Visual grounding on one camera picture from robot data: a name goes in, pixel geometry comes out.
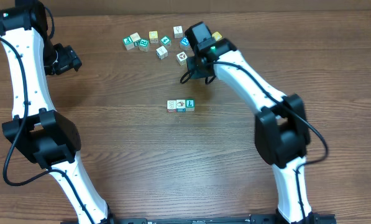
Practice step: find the yellow top right block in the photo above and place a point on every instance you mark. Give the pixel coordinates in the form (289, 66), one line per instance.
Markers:
(217, 36)

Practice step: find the yellow top left block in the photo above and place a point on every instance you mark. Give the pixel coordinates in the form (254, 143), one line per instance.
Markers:
(153, 37)

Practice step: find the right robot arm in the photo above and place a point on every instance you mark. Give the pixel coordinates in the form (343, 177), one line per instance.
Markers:
(281, 134)

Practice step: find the green L wooden block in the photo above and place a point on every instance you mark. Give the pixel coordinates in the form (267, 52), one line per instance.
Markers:
(190, 104)

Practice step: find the blue edged plain block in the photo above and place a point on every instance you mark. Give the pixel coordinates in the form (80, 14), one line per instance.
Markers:
(161, 52)

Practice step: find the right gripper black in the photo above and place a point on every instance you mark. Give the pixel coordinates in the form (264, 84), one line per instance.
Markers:
(196, 73)

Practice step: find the yellow edged animal block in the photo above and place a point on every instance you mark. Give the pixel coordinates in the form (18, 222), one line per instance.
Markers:
(181, 58)

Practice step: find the plain wood green-side block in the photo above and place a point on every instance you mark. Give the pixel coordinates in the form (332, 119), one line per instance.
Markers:
(135, 37)

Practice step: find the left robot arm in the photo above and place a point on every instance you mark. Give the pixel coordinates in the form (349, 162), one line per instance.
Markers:
(37, 130)

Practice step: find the green 4 wooden block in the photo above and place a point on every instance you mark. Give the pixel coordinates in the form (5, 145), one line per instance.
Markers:
(165, 41)

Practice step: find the plain white top block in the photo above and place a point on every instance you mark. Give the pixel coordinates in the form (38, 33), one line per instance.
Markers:
(178, 32)

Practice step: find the red letter wooden block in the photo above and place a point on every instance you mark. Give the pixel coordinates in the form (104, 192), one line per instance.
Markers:
(171, 106)

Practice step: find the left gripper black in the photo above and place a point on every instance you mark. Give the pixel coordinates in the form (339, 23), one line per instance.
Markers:
(69, 59)

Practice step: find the blue P wooden block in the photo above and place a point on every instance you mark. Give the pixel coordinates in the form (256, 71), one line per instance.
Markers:
(184, 44)

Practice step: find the green R wooden block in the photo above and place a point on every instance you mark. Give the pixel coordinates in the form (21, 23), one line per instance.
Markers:
(144, 45)

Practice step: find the green J wooden block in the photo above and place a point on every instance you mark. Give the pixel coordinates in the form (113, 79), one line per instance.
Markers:
(128, 43)

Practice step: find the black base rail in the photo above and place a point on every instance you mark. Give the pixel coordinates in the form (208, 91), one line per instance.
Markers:
(313, 218)

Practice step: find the blue edged squirrel block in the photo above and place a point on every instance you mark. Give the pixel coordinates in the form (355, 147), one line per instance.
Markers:
(181, 105)

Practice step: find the cardboard backdrop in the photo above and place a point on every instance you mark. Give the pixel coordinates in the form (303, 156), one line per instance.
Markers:
(117, 7)

